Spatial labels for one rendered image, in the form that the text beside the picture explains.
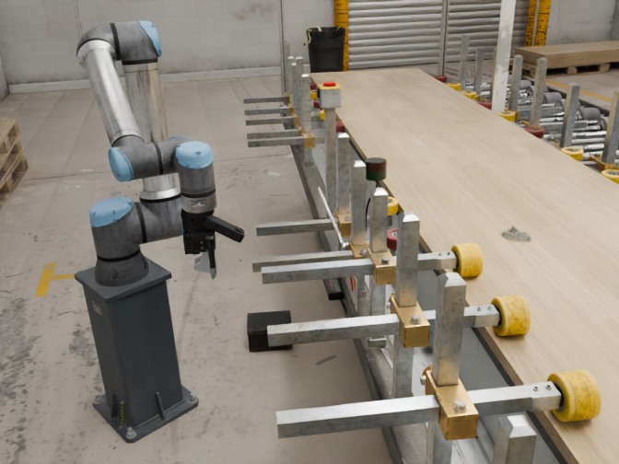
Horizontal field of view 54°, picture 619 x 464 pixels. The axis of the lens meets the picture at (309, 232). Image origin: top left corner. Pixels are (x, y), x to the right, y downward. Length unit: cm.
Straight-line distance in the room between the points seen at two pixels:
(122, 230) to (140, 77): 51
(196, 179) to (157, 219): 63
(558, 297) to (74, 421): 188
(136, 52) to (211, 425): 138
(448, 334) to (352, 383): 163
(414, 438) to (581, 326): 42
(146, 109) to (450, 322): 140
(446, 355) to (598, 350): 41
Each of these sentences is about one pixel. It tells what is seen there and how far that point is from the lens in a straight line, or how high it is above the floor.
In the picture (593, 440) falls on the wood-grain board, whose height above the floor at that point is 90.
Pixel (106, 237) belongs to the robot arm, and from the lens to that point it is 215.
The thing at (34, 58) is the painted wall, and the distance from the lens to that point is 949.
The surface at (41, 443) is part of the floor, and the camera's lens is 259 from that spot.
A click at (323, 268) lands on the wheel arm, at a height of 96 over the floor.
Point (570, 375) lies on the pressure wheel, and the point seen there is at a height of 98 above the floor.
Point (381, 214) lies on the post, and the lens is 142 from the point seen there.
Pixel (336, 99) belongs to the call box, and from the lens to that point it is 209.
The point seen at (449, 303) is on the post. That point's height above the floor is 113.
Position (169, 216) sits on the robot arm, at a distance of 216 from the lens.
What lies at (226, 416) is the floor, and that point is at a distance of 248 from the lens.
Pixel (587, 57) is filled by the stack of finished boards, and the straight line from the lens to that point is 951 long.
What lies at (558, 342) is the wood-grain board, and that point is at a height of 90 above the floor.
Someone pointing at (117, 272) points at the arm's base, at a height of 65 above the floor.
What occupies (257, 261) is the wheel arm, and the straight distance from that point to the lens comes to 167.
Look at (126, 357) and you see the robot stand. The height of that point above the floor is 34.
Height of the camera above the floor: 162
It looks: 25 degrees down
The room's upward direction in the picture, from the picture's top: 2 degrees counter-clockwise
